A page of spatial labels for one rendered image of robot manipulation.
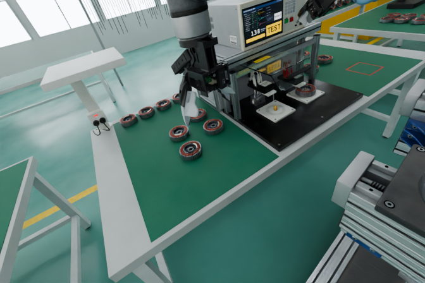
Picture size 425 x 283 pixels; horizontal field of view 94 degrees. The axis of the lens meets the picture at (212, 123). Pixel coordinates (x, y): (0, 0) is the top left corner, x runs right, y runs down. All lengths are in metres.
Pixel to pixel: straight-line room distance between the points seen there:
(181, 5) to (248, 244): 1.42
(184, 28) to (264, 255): 1.38
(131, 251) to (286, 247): 1.00
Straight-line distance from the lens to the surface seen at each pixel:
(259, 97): 1.23
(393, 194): 0.55
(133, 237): 0.88
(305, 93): 1.27
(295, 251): 1.55
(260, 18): 1.11
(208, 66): 0.42
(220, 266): 1.53
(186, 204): 0.85
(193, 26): 0.41
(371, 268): 1.39
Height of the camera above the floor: 1.44
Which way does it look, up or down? 36 degrees down
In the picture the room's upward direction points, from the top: 13 degrees counter-clockwise
